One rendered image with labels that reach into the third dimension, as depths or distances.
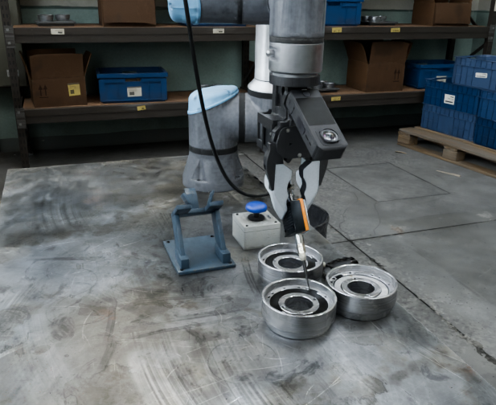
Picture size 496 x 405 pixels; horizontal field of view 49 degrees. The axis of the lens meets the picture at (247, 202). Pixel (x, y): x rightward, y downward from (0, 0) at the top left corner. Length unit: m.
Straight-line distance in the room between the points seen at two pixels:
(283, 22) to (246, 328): 0.42
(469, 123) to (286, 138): 4.06
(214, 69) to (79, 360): 4.27
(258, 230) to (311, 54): 0.37
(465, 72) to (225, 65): 1.99
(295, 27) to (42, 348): 0.53
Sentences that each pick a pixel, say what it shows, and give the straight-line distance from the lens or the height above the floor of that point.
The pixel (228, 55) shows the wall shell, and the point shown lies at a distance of 4.91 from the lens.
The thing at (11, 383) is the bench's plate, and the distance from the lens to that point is 0.73.
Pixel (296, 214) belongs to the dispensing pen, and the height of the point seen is 0.94.
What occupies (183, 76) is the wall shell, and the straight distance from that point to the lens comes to 4.82.
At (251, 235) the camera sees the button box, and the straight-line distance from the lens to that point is 0.98.
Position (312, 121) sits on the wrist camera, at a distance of 0.72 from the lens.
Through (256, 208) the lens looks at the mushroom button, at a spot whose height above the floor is 0.87.
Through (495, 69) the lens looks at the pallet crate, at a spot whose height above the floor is 0.74.
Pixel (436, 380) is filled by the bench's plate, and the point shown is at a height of 0.80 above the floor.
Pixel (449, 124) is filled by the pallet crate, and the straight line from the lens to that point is 4.91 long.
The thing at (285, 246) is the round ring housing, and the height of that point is 0.84.
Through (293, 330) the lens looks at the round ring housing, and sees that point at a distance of 0.74.
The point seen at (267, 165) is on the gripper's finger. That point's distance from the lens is 0.77.
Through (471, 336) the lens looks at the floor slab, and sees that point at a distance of 2.35.
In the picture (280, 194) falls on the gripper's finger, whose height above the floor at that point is 0.96.
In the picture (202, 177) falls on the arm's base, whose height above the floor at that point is 0.83.
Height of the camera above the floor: 1.23
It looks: 21 degrees down
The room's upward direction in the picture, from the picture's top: 1 degrees clockwise
